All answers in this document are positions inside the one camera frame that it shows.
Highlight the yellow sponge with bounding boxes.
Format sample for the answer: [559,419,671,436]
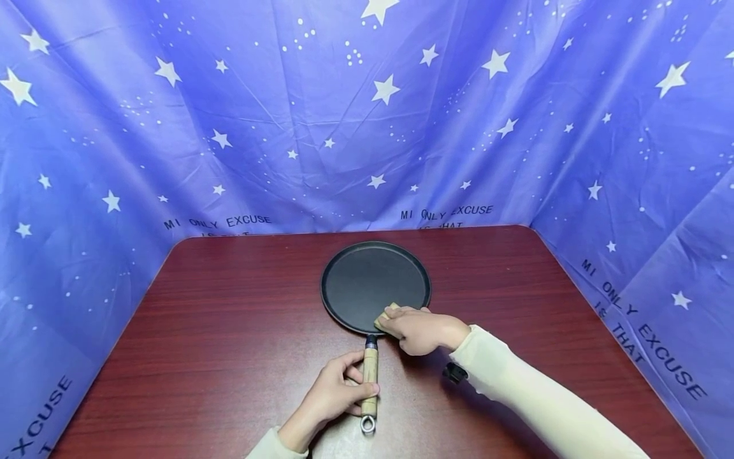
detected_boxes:
[373,303,402,332]

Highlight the black wrist band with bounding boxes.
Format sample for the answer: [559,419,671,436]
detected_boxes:
[442,361,470,386]

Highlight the person's left hand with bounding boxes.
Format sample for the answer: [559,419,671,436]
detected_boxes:
[293,350,381,435]

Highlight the person's left forearm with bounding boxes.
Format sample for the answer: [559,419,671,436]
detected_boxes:
[247,416,322,459]

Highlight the person's right hand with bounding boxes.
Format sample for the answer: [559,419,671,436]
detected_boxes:
[376,306,472,357]

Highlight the black pan wooden handle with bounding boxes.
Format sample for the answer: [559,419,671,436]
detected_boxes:
[320,241,432,437]

